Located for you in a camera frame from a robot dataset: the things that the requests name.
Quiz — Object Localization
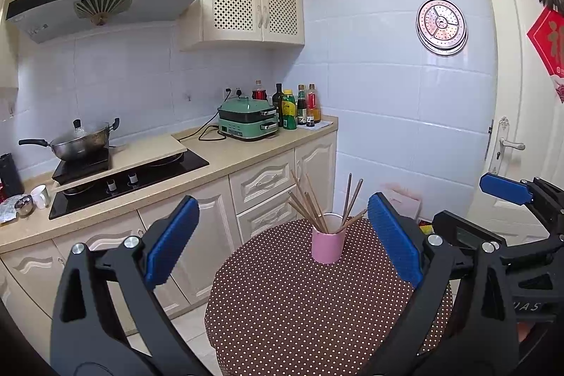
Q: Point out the cream lower kitchen cabinets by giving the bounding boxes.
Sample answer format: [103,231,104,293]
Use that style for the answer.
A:
[1,127,337,348]

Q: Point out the right hand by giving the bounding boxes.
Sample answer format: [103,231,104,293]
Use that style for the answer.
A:
[517,322,536,343]

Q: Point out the yellow bag on floor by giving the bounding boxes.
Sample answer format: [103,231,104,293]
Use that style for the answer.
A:
[419,221,434,235]

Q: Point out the white rice bag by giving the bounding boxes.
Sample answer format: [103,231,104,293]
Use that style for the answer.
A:
[382,182,423,221]

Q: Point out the white door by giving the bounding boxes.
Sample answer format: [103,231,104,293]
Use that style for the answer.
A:
[485,0,563,186]

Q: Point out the pink paper cup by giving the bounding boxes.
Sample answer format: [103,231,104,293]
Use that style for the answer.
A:
[312,213,347,264]

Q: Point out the black gas stove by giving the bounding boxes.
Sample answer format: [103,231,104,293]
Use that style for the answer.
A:
[49,150,209,220]

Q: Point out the small steel bowl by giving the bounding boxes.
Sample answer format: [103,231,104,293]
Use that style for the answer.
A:
[14,195,35,218]

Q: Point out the white mug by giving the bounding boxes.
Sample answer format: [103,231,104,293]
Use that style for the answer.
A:
[30,184,51,210]

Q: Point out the red door decoration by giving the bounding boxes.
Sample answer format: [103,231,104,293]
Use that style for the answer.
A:
[527,8,563,77]

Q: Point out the brown polka dot tablecloth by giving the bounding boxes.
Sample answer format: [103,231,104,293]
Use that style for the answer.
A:
[204,217,455,376]

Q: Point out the orange oil bottle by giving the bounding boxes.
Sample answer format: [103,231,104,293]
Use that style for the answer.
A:
[306,83,321,125]

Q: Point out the beige cutting board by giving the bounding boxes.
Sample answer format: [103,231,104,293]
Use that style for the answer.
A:
[108,135,186,173]

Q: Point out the red cap sauce bottle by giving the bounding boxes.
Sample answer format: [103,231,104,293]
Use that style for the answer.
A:
[296,84,307,126]

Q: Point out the green yellow oil bottle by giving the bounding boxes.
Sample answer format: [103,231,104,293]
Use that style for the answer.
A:
[282,89,297,130]

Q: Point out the dark soy sauce bottle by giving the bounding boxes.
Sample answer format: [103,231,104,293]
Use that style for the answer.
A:
[271,83,284,127]

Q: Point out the beige countertop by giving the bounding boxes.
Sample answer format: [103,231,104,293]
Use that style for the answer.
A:
[0,115,339,254]

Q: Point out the green electric cooker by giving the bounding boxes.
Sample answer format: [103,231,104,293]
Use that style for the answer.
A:
[218,96,279,141]

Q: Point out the red label cola bottle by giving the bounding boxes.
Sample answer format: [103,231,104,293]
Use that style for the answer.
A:
[251,80,268,101]

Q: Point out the cream upper lattice cabinet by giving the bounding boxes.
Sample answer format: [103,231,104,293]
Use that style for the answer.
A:
[177,0,305,51]

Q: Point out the silver door handle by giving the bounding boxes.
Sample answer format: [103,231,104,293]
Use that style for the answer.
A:
[489,116,526,175]

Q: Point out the steel wok with handle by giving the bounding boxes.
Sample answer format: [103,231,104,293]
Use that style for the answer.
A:
[18,117,121,161]

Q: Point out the black power cable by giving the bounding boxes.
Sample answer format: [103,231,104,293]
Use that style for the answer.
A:
[176,91,232,142]

